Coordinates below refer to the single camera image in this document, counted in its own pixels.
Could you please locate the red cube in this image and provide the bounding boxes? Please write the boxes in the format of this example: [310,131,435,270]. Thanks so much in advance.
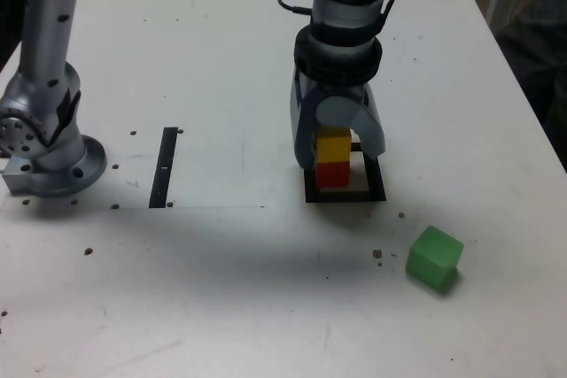
[314,160,351,189]

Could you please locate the green cube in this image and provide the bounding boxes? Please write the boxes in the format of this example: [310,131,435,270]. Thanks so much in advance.
[406,225,465,295]

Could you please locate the black tape strip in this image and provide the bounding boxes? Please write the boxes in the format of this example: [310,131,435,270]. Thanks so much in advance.
[148,127,178,210]

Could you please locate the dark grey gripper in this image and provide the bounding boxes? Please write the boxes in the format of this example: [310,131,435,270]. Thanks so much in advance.
[288,68,388,170]

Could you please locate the black tape square outline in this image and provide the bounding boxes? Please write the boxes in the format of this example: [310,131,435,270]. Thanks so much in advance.
[303,142,387,204]

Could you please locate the yellow cube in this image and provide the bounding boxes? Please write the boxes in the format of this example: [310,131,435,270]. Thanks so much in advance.
[315,126,352,165]

